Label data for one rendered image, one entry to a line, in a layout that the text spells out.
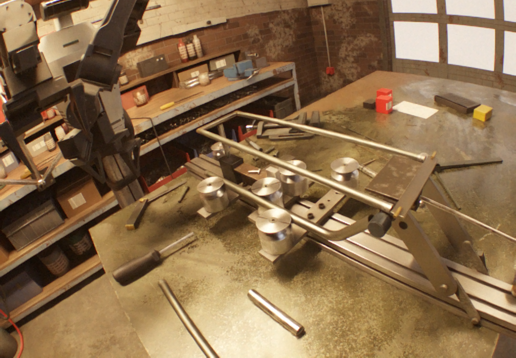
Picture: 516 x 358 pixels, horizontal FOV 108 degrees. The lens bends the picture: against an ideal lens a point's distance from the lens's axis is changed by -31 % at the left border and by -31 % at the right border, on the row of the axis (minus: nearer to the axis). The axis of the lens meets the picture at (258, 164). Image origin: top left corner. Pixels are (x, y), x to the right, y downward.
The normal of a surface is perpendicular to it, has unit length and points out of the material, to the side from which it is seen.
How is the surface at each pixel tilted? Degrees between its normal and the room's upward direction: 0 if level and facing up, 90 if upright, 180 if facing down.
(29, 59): 96
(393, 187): 0
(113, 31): 81
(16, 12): 60
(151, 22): 90
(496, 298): 0
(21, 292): 90
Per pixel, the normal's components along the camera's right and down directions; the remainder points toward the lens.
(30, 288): 0.66, 0.26
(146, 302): -0.18, -0.85
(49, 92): 0.58, -0.27
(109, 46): 0.51, 0.18
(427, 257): -0.72, 0.46
